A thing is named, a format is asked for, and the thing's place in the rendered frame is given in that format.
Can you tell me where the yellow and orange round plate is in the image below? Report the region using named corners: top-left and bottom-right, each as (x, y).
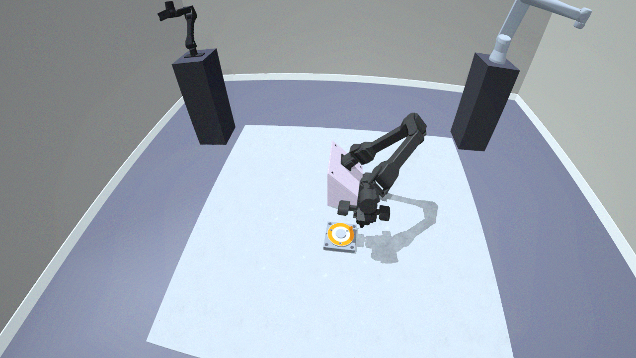
top-left (328, 223), bottom-right (354, 247)

